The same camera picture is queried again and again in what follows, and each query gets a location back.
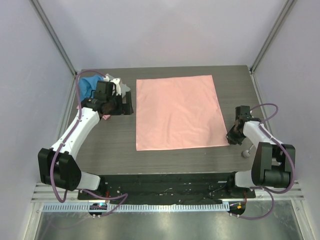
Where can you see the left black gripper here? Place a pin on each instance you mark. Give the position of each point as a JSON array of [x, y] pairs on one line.
[[119, 111]]

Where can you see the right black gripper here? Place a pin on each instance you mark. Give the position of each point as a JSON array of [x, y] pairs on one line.
[[232, 138]]

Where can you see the spoon with wooden handle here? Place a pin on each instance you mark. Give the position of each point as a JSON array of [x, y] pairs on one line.
[[247, 153]]

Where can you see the pink satin napkin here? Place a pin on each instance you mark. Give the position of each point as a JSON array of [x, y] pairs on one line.
[[178, 113]]

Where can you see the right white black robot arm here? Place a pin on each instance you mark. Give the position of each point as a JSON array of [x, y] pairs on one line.
[[273, 166]]

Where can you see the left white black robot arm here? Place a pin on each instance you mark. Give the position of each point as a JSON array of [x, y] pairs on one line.
[[57, 164]]

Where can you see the grey cloth napkin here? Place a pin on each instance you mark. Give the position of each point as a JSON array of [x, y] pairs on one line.
[[121, 88]]

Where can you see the blue cloth napkin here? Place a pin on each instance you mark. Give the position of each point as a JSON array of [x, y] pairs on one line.
[[87, 84]]

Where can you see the pink cloth under pile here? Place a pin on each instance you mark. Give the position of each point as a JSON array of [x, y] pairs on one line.
[[106, 117]]

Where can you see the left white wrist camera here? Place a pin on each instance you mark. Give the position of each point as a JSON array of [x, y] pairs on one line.
[[113, 91]]

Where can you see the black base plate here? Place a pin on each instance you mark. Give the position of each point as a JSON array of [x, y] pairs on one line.
[[171, 188]]

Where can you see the left aluminium frame post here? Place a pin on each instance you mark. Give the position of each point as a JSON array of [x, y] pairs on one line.
[[52, 34]]

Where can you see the aluminium frame post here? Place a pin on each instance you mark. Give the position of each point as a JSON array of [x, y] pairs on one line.
[[52, 34], [280, 20]]

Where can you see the white slotted cable duct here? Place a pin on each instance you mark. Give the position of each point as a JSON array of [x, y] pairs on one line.
[[127, 208]]

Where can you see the right aluminium frame post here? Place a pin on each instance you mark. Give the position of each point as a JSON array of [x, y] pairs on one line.
[[280, 20]]

